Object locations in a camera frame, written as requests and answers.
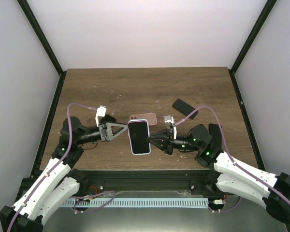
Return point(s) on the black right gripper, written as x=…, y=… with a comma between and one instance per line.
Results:
x=167, y=143

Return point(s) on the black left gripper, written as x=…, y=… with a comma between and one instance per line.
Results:
x=108, y=134

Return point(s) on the light blue phone case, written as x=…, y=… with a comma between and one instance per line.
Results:
x=139, y=137

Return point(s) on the purple-edged smartphone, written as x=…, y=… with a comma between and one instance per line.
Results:
x=139, y=137

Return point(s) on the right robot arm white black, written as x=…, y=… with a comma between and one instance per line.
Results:
x=270, y=191

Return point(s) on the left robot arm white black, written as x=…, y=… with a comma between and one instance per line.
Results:
x=59, y=181

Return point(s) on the pink phone case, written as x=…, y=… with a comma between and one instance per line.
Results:
x=150, y=117

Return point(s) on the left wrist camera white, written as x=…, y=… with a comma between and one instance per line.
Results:
x=100, y=112

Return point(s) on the light blue slotted cable duct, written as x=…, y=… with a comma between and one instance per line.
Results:
x=141, y=203

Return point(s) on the metal base plate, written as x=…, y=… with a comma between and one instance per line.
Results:
x=237, y=216

